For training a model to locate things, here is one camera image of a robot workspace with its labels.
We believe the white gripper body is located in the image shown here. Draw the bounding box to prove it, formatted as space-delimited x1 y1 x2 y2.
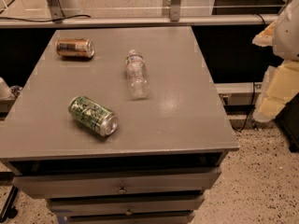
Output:
273 0 299 61

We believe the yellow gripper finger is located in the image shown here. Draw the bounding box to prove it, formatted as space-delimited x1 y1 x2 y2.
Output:
252 21 277 47
252 61 299 122

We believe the green soda can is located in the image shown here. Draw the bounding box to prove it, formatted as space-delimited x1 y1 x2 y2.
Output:
68 96 119 137

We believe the brown soda can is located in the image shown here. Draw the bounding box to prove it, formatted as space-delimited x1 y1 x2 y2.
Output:
55 37 94 59

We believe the grey drawer cabinet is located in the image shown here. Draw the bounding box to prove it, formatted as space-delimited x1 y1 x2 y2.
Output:
0 26 240 224

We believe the clear plastic water bottle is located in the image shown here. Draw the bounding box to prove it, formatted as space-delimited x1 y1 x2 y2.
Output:
125 49 150 99

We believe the top grey drawer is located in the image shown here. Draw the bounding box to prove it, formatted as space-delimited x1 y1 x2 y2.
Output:
13 167 221 199

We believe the grey drawer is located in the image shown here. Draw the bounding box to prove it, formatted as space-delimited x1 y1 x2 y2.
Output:
13 167 221 199
48 193 204 217
67 211 194 224

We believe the middle grey drawer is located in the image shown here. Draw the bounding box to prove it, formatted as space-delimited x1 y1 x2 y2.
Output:
48 193 204 217

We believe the bottom grey drawer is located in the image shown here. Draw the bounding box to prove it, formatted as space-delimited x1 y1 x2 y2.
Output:
67 211 194 224

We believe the white object at left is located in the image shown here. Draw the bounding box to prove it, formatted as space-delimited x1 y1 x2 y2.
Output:
0 77 11 100

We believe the black stand leg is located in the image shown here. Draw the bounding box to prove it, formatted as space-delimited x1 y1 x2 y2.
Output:
0 187 19 223

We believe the black hanging cable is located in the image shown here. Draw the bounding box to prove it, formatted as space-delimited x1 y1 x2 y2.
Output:
232 13 266 133

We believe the black cable on rail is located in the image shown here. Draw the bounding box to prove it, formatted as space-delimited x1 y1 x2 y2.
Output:
0 14 92 23

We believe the metal frame rail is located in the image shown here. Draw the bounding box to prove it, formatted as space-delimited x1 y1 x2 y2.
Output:
0 14 278 29

